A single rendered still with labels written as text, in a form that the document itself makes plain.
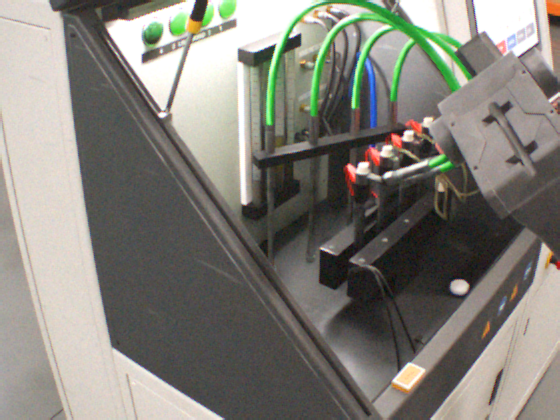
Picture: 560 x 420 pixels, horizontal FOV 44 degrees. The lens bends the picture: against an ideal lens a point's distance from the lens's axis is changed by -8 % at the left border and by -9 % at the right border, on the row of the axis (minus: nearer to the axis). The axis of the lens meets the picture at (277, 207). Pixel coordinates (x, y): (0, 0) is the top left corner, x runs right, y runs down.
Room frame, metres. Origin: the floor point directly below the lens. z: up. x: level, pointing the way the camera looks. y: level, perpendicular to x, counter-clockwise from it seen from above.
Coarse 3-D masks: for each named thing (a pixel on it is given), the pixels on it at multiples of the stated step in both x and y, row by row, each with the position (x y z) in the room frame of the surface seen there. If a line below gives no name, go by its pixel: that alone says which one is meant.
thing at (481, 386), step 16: (512, 320) 1.12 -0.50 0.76; (496, 336) 1.05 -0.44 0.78; (512, 336) 1.15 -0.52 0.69; (496, 352) 1.07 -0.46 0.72; (480, 368) 1.00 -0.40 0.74; (496, 368) 1.10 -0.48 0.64; (464, 384) 0.94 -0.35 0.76; (480, 384) 1.03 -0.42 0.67; (496, 384) 1.12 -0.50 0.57; (448, 400) 0.88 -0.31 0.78; (464, 400) 0.96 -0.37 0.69; (480, 400) 1.05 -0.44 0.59; (496, 400) 1.17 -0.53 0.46; (448, 416) 0.90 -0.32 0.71; (464, 416) 0.98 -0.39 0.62; (480, 416) 1.09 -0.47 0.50
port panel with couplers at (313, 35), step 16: (304, 0) 1.43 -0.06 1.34; (320, 16) 1.44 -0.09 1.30; (304, 32) 1.43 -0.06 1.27; (320, 32) 1.48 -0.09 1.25; (304, 48) 1.43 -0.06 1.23; (320, 48) 1.47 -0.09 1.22; (304, 64) 1.41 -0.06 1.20; (304, 80) 1.43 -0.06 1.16; (320, 80) 1.48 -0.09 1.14; (304, 96) 1.43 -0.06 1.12; (320, 96) 1.48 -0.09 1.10; (304, 112) 1.43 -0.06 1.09
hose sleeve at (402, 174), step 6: (420, 162) 1.03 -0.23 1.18; (426, 162) 1.02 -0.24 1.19; (402, 168) 1.05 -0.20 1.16; (408, 168) 1.04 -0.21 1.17; (414, 168) 1.03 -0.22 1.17; (420, 168) 1.02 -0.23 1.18; (426, 168) 1.01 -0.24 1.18; (432, 168) 1.01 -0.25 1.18; (396, 174) 1.05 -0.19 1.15; (402, 174) 1.04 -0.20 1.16; (408, 174) 1.03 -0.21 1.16; (414, 174) 1.03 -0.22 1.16; (396, 180) 1.05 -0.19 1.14; (402, 180) 1.04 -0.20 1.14
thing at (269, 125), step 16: (320, 0) 1.15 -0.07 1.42; (336, 0) 1.13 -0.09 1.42; (352, 0) 1.11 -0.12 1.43; (304, 16) 1.17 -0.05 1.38; (384, 16) 1.07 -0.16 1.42; (288, 32) 1.19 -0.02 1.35; (416, 32) 1.04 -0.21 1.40; (432, 48) 1.02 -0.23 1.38; (272, 64) 1.21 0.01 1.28; (272, 80) 1.21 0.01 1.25; (448, 80) 1.00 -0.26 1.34; (272, 96) 1.21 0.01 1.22; (272, 112) 1.21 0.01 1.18; (272, 128) 1.21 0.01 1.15; (432, 160) 1.01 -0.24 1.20; (448, 160) 0.99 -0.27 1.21
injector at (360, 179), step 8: (360, 176) 1.08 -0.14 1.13; (360, 184) 1.08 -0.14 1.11; (368, 184) 1.09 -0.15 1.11; (360, 192) 1.08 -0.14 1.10; (368, 192) 1.09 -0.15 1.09; (360, 200) 1.08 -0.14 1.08; (368, 200) 1.08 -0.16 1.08; (376, 200) 1.08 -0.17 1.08; (360, 208) 1.08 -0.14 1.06; (368, 208) 1.08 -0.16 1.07; (360, 216) 1.09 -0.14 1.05; (360, 224) 1.09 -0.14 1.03; (360, 232) 1.09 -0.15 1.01; (360, 240) 1.09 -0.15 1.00; (360, 248) 1.09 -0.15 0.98
